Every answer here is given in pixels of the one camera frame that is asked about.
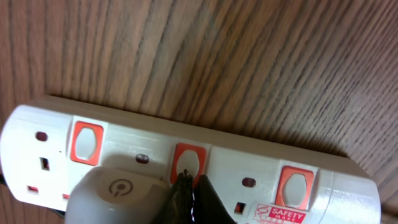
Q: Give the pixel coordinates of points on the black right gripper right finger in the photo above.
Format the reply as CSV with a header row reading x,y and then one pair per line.
x,y
207,206

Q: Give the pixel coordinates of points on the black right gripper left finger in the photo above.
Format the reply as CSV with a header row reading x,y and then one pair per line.
x,y
179,204

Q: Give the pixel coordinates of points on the white power strip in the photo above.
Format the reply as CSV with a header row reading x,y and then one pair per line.
x,y
48,145

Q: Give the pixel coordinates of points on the white charger plug adapter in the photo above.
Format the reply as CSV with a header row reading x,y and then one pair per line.
x,y
107,195

